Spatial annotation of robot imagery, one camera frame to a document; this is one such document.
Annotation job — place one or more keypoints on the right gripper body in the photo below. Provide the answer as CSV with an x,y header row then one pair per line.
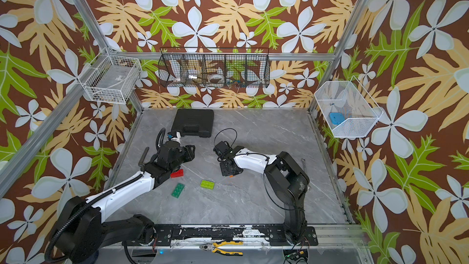
x,y
225,170

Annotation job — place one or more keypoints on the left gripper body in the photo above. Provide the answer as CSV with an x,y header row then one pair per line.
x,y
185,156

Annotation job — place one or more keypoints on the red lego brick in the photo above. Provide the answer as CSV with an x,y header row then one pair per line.
x,y
179,173

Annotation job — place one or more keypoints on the lime green lego brick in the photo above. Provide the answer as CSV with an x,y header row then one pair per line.
x,y
207,184

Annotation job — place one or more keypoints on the dark green lego brick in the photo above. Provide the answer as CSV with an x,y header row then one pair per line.
x,y
177,191

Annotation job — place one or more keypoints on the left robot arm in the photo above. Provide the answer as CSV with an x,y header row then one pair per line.
x,y
83,226

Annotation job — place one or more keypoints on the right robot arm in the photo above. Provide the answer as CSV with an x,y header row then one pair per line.
x,y
287,179

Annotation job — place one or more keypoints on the black plastic tool case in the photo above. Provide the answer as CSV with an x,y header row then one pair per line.
x,y
193,122

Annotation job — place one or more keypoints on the blue object in basket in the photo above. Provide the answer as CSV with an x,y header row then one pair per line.
x,y
337,118

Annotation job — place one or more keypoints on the white mesh basket right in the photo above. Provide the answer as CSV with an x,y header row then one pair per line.
x,y
353,100

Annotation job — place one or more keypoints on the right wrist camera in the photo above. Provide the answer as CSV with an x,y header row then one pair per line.
x,y
222,149

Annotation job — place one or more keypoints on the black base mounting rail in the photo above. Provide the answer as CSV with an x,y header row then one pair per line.
x,y
253,236

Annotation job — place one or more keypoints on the white wire basket left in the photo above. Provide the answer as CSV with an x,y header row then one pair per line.
x,y
111,78

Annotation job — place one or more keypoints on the black wire basket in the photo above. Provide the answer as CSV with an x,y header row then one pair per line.
x,y
215,67

